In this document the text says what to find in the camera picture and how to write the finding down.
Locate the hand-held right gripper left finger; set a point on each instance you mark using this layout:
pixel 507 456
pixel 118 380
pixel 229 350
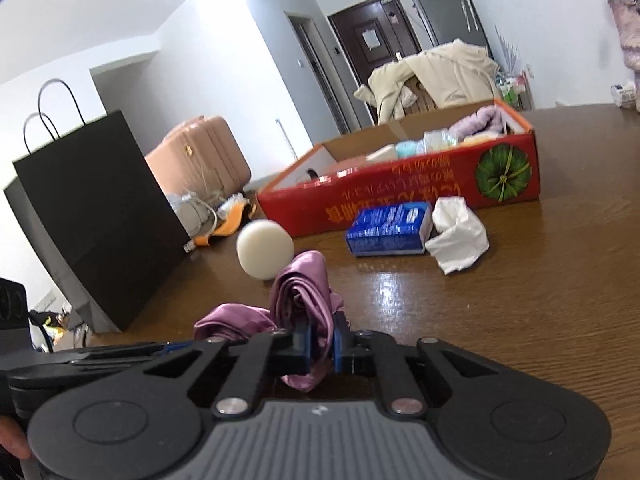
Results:
pixel 306 342

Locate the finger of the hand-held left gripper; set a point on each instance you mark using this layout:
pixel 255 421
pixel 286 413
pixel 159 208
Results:
pixel 115 357

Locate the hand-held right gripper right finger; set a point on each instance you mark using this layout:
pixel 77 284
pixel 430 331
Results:
pixel 340 344

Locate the pink satin cloth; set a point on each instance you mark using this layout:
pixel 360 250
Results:
pixel 300 290

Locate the red cardboard box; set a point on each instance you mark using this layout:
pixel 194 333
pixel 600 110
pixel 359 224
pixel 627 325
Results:
pixel 425 185

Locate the beige sponge block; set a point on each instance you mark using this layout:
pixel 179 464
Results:
pixel 382 154

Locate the iridescent plastic packet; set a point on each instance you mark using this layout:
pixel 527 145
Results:
pixel 440 139

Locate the yellow and white plush toy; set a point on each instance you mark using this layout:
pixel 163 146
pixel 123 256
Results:
pixel 482 137

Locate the purple woven cloth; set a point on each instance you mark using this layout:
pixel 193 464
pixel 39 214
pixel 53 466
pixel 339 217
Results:
pixel 480 120

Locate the person's left hand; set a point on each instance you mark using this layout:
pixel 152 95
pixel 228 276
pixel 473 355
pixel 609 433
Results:
pixel 12 437

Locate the white foam ball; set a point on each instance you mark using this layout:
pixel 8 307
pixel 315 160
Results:
pixel 262 250

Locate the blue tissue pack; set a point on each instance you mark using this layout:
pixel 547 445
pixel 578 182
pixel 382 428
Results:
pixel 385 230

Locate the orange pouch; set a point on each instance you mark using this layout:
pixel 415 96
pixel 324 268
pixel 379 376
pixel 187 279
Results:
pixel 227 225

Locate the black paper bag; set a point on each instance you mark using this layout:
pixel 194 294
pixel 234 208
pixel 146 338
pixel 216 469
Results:
pixel 100 210

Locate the crumpled white tissue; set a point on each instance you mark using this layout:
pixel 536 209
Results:
pixel 457 240

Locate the light blue fluffy pad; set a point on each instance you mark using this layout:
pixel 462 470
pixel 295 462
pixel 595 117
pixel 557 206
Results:
pixel 410 149

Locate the pink suitcase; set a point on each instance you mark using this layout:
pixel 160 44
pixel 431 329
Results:
pixel 205 155

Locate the wooden chair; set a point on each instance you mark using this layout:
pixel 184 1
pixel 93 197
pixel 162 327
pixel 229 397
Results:
pixel 422 95

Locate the dark brown door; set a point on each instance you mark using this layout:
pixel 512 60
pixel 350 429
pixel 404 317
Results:
pixel 360 65

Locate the beige jacket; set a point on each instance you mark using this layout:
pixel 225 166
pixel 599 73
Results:
pixel 450 75

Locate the small cluttered shelf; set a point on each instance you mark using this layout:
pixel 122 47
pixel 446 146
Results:
pixel 512 87

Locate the grey refrigerator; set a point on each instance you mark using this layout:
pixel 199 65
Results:
pixel 445 15

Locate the small white container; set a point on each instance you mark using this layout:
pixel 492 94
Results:
pixel 624 95

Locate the pink textured vase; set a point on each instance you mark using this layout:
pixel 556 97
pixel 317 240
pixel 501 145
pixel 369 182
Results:
pixel 630 35

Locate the grey door frame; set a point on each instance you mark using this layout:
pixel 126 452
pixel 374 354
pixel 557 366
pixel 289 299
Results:
pixel 320 75

